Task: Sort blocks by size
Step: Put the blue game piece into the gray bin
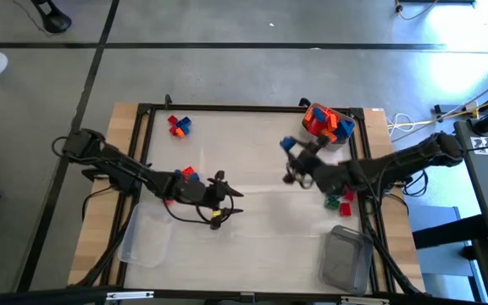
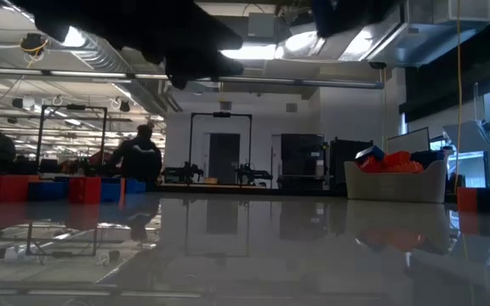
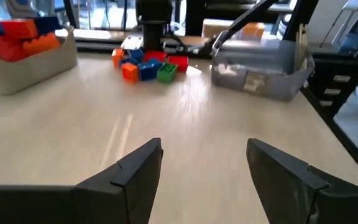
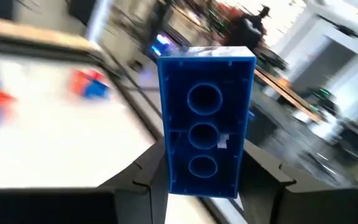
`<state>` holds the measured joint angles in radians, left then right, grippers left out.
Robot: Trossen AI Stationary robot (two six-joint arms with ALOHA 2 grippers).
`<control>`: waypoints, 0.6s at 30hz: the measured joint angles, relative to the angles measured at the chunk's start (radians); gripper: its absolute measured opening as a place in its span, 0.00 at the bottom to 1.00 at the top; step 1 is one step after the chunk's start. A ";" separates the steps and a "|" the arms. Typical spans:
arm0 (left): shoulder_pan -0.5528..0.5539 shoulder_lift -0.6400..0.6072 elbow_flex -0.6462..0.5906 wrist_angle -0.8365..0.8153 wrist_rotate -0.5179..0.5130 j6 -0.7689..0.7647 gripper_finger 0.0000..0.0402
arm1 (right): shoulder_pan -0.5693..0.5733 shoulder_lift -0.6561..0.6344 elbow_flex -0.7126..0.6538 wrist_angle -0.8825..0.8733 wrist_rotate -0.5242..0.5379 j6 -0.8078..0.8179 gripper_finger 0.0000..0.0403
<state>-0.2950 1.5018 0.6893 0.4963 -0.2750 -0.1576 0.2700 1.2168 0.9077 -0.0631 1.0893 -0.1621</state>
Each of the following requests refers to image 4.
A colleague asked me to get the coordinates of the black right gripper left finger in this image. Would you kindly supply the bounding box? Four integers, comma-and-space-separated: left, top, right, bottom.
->
0, 136, 169, 224

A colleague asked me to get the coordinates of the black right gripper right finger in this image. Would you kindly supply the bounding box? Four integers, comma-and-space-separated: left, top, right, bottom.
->
237, 139, 358, 224

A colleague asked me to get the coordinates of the large blue block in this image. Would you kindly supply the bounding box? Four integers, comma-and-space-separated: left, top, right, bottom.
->
157, 45, 257, 199

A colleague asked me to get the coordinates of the computer tower with lights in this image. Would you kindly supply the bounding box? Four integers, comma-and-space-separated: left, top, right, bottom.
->
149, 32, 180, 58

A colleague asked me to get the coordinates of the black aluminium table frame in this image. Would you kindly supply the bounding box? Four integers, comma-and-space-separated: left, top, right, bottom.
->
0, 18, 167, 141

